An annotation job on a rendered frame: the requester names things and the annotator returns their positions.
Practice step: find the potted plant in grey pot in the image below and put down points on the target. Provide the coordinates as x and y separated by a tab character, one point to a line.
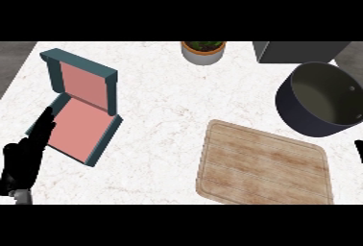
204	51

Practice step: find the dark grey box appliance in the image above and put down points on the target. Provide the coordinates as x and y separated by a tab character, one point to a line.
300	51

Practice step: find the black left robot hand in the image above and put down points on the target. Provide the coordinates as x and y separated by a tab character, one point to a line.
25	153

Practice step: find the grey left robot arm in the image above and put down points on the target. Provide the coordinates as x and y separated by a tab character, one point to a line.
23	197

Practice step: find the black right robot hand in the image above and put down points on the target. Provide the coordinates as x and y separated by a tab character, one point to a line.
359	146

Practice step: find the teal open box pink inside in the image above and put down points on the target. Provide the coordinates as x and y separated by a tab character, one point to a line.
80	105

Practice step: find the wooden cutting board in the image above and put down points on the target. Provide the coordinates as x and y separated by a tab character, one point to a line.
265	165

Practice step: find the dark grey pot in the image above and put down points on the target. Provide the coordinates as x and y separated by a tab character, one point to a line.
326	99

